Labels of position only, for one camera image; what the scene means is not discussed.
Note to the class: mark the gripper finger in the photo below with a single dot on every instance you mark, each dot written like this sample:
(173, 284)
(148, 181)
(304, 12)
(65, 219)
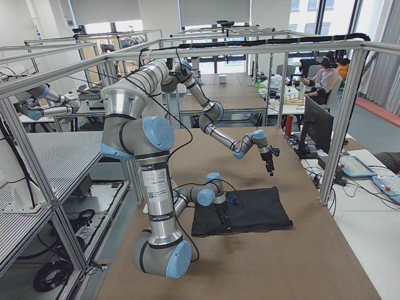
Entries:
(226, 221)
(270, 168)

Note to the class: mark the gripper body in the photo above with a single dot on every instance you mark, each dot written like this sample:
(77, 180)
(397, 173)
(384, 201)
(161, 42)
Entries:
(266, 158)
(221, 209)

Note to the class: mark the black printed t-shirt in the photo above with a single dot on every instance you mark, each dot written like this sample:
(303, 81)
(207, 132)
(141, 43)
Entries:
(261, 210)

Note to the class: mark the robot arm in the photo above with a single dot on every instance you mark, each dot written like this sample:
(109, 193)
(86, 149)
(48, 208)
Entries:
(129, 135)
(212, 112)

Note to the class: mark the red bottle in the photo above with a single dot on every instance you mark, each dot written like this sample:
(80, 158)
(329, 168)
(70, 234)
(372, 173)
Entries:
(289, 125)

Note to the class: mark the black computer monitor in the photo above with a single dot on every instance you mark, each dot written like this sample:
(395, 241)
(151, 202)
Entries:
(316, 131)

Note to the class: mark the blue teach pendant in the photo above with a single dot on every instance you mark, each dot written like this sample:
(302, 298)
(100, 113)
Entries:
(354, 168)

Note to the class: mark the person with VR headset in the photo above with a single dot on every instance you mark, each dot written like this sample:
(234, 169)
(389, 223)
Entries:
(324, 81)

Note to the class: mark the overhead black camera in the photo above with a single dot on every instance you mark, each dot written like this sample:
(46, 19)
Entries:
(225, 23)

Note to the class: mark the aluminium cell frame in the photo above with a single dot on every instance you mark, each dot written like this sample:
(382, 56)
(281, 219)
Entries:
(27, 190)

